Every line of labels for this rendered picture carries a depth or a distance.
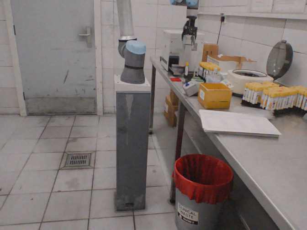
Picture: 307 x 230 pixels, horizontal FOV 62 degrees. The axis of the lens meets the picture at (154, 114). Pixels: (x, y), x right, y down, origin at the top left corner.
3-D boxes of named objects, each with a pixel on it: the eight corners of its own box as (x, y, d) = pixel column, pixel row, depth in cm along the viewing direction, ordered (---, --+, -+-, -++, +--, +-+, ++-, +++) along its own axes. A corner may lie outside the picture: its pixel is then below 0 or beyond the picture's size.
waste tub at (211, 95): (196, 100, 140) (198, 82, 136) (219, 100, 142) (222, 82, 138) (204, 109, 128) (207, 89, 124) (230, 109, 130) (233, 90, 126)
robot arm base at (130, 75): (118, 81, 150) (119, 65, 146) (122, 76, 164) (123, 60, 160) (143, 85, 150) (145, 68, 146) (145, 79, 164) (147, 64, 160)
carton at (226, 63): (204, 73, 204) (206, 54, 198) (238, 74, 208) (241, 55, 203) (216, 81, 181) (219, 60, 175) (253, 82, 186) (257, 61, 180)
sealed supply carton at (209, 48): (187, 58, 272) (188, 39, 265) (208, 58, 273) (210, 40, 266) (192, 64, 243) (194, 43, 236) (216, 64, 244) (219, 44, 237)
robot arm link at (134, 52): (127, 66, 146) (129, 42, 141) (121, 61, 157) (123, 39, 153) (147, 67, 151) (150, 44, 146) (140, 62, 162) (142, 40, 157)
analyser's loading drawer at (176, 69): (167, 68, 206) (168, 62, 204) (176, 68, 207) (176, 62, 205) (173, 74, 187) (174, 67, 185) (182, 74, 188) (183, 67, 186)
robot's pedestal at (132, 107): (116, 211, 180) (116, 91, 148) (116, 192, 198) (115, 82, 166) (145, 209, 183) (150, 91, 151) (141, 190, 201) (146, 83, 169)
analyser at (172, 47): (161, 65, 229) (163, 29, 218) (190, 65, 233) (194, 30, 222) (167, 72, 201) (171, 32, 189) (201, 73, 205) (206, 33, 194)
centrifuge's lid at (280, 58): (273, 37, 159) (285, 39, 159) (259, 76, 168) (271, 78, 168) (290, 41, 139) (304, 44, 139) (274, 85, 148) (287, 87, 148)
